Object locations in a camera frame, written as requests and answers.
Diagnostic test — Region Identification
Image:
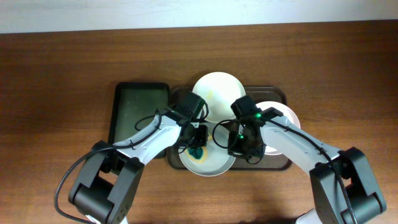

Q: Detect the green and yellow sponge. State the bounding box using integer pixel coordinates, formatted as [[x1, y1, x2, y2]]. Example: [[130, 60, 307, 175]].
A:
[[185, 146, 208, 164]]

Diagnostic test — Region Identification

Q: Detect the pale blue plate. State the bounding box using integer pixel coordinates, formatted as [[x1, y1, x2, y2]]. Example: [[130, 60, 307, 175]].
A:
[[179, 123, 236, 177]]

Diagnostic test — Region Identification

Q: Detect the pink white plate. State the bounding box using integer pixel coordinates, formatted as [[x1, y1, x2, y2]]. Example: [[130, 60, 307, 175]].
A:
[[256, 101, 301, 156]]

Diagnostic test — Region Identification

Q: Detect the cream white plate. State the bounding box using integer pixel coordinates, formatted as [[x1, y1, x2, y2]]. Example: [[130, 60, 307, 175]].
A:
[[193, 72, 246, 123]]

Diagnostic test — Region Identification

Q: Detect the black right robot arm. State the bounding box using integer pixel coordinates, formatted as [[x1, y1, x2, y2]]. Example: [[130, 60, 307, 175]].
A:
[[228, 103, 387, 223]]

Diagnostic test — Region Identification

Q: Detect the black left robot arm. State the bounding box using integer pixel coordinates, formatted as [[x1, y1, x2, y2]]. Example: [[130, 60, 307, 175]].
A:
[[68, 106, 203, 223]]

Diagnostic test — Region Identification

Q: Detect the brown serving tray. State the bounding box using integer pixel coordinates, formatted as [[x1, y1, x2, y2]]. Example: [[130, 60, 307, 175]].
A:
[[166, 86, 292, 171]]

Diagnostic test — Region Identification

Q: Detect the black rectangular water tray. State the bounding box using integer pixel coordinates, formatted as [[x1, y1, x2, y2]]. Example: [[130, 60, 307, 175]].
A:
[[108, 82, 169, 144]]

